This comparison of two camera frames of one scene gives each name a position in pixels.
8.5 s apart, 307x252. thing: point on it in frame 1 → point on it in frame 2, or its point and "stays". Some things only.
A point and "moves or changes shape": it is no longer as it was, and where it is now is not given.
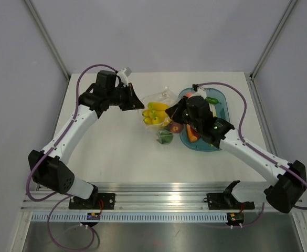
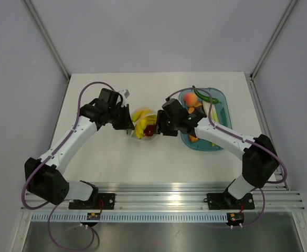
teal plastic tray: x=222 y=112 stays
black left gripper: x=133 y=101 → x=127 y=123
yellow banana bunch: x=156 y=113 moves or changes shape
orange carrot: x=192 y=138 stays
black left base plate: x=108 y=200 stays
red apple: x=176 y=127 moves or changes shape
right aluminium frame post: x=290 y=5 stays
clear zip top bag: x=155 y=117 → x=144 y=121
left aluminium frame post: x=51 y=42 stays
